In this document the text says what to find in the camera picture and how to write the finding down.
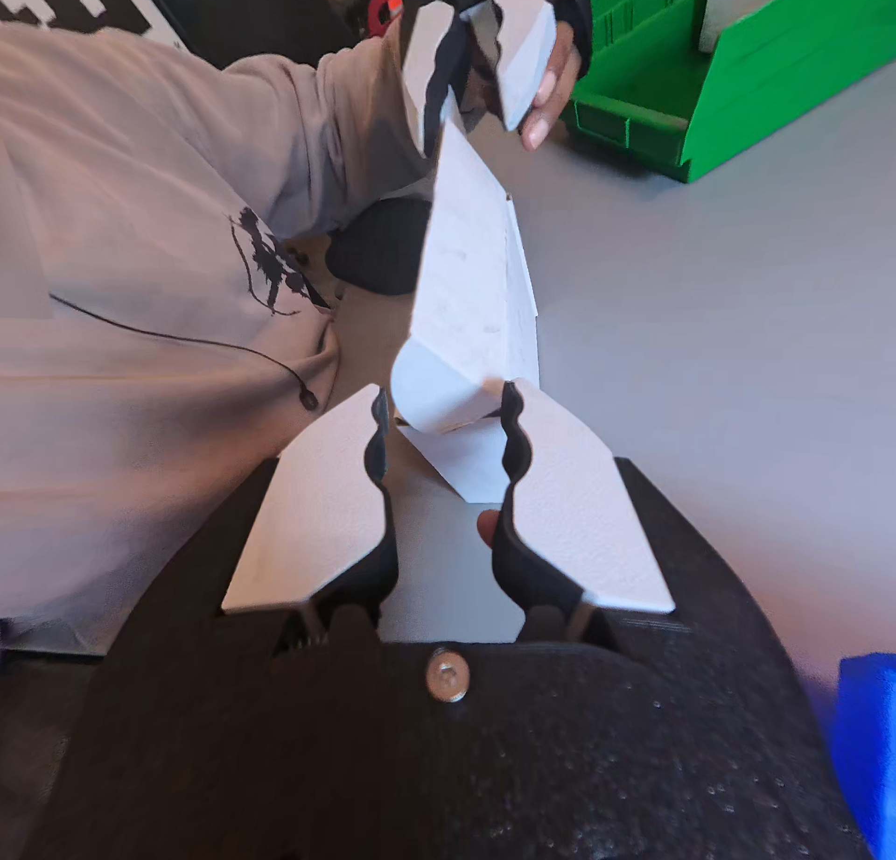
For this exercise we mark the blue plastic bin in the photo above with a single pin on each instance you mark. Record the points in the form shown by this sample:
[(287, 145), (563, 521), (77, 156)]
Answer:
[(864, 748)]

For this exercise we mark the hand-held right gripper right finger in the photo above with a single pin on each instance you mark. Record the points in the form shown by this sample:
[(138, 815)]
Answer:
[(588, 524)]

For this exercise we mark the person's right hand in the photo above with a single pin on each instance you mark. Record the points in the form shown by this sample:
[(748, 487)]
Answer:
[(488, 529)]

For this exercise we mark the dark rounded object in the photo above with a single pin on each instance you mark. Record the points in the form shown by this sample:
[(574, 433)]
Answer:
[(381, 247)]

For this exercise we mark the person's left hand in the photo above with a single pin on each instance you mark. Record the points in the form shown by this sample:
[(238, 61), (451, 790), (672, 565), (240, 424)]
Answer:
[(560, 82)]

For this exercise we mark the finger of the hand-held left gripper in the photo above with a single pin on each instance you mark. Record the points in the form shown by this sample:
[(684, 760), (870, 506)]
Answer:
[(528, 33), (420, 54)]

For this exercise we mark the beige printed sweatshirt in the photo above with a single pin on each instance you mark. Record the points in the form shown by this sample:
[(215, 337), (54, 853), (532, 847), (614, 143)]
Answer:
[(140, 454)]

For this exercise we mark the green plastic bin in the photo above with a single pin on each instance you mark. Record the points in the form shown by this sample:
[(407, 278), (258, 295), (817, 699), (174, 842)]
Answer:
[(770, 82)]

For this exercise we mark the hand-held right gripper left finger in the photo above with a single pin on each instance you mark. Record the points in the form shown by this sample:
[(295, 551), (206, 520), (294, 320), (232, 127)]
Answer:
[(315, 517)]

